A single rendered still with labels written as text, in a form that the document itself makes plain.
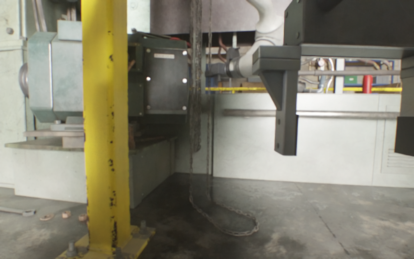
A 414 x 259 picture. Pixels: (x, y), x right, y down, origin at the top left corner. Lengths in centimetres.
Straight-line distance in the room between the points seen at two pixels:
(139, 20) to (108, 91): 126
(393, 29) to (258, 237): 76
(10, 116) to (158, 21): 113
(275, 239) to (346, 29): 77
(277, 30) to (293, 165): 93
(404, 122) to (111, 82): 63
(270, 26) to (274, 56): 68
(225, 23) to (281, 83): 143
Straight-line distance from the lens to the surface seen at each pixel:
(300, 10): 22
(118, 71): 70
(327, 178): 162
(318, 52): 24
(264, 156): 149
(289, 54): 21
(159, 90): 106
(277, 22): 90
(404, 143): 29
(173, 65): 108
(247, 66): 83
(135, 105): 101
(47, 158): 132
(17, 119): 157
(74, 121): 114
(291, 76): 21
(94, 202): 75
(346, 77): 640
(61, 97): 117
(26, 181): 146
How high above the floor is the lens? 46
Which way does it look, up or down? 5 degrees down
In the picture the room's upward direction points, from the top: 1 degrees clockwise
